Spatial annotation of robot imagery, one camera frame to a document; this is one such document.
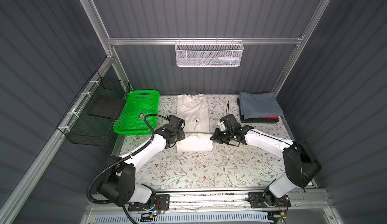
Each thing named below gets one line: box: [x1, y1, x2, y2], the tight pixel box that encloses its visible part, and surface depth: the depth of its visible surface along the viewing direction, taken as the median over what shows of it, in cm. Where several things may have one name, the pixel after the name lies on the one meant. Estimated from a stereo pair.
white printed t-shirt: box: [176, 93, 214, 152], surface depth 107 cm
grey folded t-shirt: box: [239, 91, 284, 120], surface depth 107 cm
